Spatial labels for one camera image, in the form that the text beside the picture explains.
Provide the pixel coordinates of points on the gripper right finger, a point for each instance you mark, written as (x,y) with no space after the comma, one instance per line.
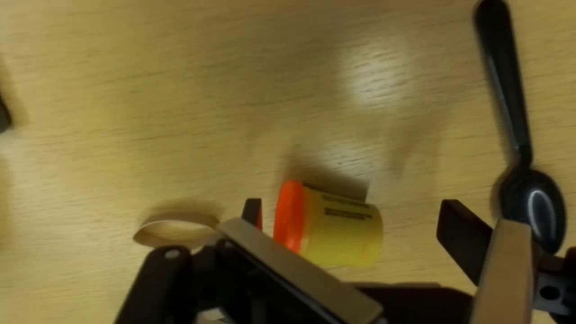
(505,271)

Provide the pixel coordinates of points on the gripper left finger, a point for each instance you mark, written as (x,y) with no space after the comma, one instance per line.
(300,276)

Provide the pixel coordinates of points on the yellow container with orange lid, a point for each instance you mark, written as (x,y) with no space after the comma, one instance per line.
(343,231)

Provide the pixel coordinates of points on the tan rubber band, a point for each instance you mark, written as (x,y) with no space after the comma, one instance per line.
(150,231)

